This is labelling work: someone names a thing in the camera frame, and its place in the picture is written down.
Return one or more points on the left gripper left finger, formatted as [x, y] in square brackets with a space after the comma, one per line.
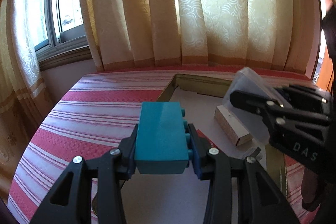
[113, 167]

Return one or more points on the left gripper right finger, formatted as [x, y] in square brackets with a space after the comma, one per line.
[211, 164]

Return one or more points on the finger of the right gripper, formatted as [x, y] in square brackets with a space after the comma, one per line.
[299, 93]
[253, 103]

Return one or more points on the clear plastic case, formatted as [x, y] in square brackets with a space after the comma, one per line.
[248, 81]

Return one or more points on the red snack box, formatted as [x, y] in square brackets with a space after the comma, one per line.
[210, 142]

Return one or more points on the teal toy building block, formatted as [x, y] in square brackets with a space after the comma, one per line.
[161, 145]

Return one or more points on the right hand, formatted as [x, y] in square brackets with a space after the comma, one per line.
[310, 190]

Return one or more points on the orange wooden door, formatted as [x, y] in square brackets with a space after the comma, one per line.
[325, 78]

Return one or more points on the white cardboard box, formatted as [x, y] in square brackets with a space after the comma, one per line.
[231, 126]

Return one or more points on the red striped bedspread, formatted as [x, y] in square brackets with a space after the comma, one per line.
[92, 117]

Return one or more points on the side lace curtain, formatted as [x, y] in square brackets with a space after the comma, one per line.
[25, 100]

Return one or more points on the cream patterned curtain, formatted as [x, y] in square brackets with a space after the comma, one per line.
[280, 35]

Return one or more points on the window frame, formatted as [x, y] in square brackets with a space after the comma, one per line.
[57, 32]

